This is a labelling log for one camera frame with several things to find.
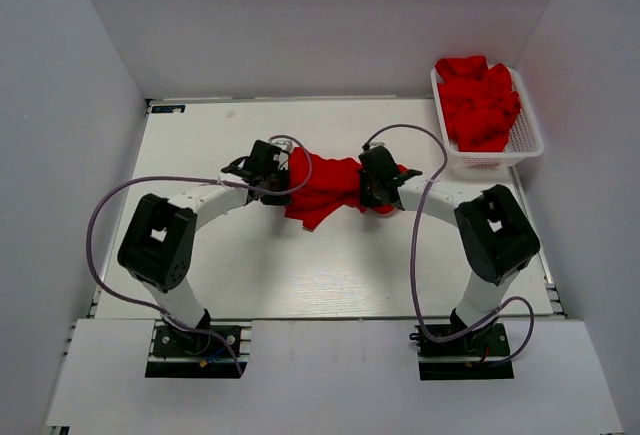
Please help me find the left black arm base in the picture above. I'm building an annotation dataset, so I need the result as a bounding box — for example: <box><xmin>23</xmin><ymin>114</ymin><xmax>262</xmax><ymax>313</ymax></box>
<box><xmin>145</xmin><ymin>321</ymin><xmax>252</xmax><ymax>379</ymax></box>

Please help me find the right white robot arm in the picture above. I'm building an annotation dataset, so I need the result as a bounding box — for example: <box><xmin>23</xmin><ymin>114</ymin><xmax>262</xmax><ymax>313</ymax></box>
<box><xmin>359</xmin><ymin>145</ymin><xmax>541</xmax><ymax>354</ymax></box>

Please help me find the red t shirt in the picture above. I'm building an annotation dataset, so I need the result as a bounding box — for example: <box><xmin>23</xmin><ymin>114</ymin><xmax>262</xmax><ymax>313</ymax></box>
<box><xmin>284</xmin><ymin>154</ymin><xmax>367</xmax><ymax>231</ymax></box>

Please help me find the white plastic basket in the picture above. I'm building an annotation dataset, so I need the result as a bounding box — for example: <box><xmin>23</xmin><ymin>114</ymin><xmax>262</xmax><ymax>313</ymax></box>
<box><xmin>430</xmin><ymin>67</ymin><xmax>544</xmax><ymax>169</ymax></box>

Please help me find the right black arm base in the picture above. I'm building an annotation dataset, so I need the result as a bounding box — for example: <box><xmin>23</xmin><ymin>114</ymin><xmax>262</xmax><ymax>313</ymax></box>
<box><xmin>409</xmin><ymin>323</ymin><xmax>514</xmax><ymax>381</ymax></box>

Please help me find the blue label sticker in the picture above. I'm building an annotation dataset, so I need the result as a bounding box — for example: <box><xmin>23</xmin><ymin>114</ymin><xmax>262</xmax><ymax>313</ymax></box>
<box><xmin>151</xmin><ymin>105</ymin><xmax>186</xmax><ymax>114</ymax></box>

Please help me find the pile of red shirts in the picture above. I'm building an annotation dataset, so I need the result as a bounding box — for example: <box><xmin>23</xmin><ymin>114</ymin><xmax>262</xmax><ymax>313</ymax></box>
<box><xmin>435</xmin><ymin>55</ymin><xmax>522</xmax><ymax>153</ymax></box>

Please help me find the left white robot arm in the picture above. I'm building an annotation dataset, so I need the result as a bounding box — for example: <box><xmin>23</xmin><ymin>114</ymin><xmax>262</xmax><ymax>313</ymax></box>
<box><xmin>117</xmin><ymin>140</ymin><xmax>293</xmax><ymax>354</ymax></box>

